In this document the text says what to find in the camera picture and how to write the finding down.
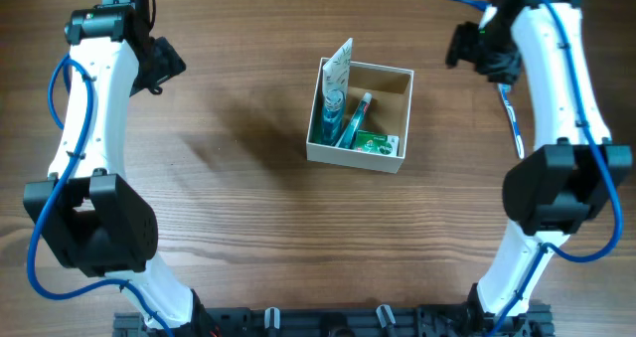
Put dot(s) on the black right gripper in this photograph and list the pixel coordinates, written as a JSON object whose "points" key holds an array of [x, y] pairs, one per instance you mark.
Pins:
{"points": [[458, 49]]}

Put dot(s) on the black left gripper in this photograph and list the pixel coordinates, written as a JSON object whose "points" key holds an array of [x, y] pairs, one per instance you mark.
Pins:
{"points": [[168, 63]]}

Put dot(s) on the blue white toothbrush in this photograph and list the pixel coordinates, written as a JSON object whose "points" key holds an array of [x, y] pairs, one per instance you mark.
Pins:
{"points": [[503, 90]]}

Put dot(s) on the white square box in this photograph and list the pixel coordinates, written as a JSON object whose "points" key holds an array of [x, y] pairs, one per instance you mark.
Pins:
{"points": [[389, 114]]}

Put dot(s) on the green Dettol soap pack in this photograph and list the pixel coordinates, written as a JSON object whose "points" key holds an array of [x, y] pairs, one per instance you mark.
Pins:
{"points": [[375, 143]]}

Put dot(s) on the white patterned cream tube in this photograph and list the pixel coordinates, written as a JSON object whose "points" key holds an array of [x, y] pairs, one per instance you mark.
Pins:
{"points": [[335, 72]]}

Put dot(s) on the blue Listerine mouthwash bottle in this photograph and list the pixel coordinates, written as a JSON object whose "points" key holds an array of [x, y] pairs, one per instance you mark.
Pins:
{"points": [[334, 103]]}

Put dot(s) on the Colgate toothpaste tube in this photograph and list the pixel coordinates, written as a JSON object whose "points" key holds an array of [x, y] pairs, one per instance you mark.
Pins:
{"points": [[347, 138]]}

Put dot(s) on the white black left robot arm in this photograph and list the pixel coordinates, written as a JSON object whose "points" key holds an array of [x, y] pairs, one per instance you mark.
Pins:
{"points": [[85, 210]]}

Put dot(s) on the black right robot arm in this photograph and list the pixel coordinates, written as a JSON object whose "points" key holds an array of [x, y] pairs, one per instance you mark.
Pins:
{"points": [[575, 168]]}

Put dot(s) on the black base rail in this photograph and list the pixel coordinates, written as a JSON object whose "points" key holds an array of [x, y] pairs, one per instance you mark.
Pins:
{"points": [[423, 320]]}

